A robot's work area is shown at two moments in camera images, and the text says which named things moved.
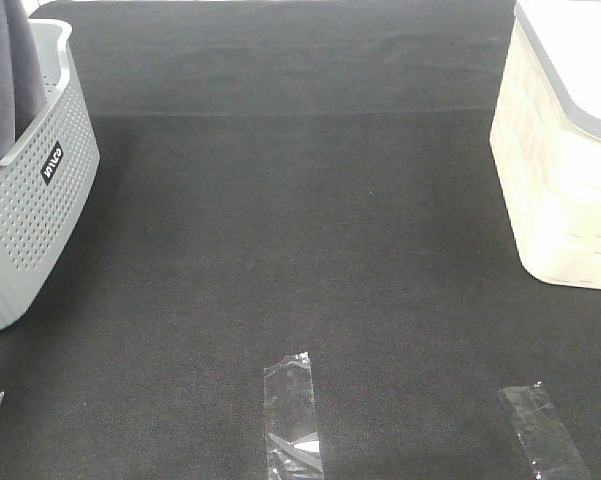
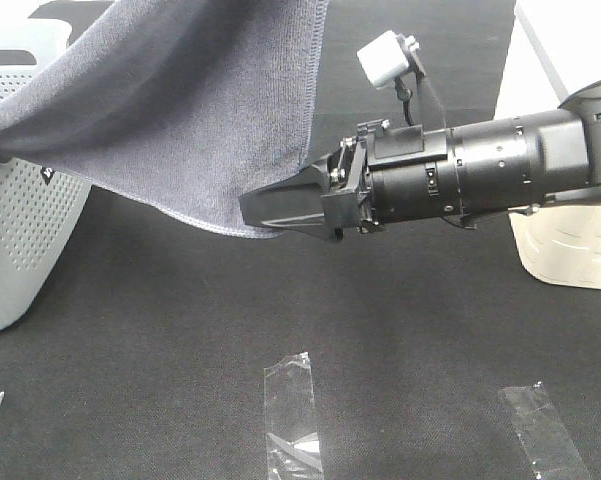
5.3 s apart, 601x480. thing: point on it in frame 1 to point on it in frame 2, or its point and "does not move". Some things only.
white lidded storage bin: x=555 y=141 does not move
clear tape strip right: x=544 y=437 does not move
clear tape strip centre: x=292 y=440 does not move
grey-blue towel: x=12 y=91 to x=182 y=103
